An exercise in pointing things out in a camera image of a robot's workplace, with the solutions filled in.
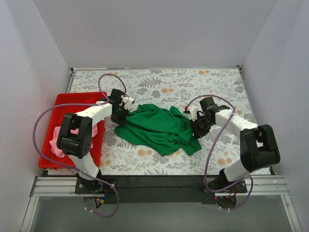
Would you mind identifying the green t shirt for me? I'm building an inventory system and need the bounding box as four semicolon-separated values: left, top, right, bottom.
114;104;201;156

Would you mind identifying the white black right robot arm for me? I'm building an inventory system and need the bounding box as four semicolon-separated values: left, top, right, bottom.
184;95;281;192

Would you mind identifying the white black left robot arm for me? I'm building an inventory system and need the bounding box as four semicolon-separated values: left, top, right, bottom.
56;89;135;193

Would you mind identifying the floral patterned table mat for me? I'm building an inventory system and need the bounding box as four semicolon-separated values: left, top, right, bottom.
70;69;255;175

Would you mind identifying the pink t shirt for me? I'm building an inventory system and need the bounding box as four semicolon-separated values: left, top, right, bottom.
49;120;99;158

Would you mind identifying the red plastic bin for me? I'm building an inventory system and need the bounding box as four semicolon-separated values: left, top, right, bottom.
38;92;108;169

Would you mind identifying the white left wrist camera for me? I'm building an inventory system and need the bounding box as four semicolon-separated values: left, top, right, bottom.
120;96;135;109

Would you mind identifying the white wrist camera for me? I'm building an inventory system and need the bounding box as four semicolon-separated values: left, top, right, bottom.
184;106;198;121
120;96;135;109

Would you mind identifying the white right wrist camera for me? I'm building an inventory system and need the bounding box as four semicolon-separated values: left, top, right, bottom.
184;106;198;121

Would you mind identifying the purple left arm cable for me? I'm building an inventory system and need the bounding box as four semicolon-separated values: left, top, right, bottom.
33;73;127;218

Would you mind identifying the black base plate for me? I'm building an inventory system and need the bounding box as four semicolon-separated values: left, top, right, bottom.
74;175;248;205

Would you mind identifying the aluminium frame rail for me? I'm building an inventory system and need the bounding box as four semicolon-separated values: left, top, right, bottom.
30;175;290;196

